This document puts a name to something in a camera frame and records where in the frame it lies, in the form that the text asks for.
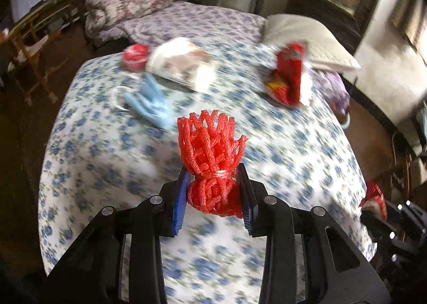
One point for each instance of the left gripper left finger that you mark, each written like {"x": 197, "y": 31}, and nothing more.
{"x": 90, "y": 271}

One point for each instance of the red snack bag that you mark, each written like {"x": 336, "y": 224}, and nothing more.
{"x": 290, "y": 84}

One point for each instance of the white tissue pack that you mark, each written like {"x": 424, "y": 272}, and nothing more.
{"x": 181, "y": 61}

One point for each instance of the light blue face mask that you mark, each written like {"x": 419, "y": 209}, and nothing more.
{"x": 142, "y": 95}

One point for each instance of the pink floral folded blanket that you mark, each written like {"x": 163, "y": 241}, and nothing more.
{"x": 107, "y": 14}

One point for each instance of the purple floral folded quilt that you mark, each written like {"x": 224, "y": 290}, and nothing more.
{"x": 331, "y": 87}

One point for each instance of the red foam fruit net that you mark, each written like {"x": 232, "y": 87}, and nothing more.
{"x": 210, "y": 153}

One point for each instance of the white quilted pillow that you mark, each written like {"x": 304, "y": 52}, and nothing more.
{"x": 324, "y": 50}

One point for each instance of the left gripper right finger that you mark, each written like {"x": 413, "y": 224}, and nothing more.
{"x": 335, "y": 270}

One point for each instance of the blue floral bed sheet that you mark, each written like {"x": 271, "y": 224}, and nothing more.
{"x": 99, "y": 155}

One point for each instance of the red lidded plastic cup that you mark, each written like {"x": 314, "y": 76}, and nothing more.
{"x": 135, "y": 57}

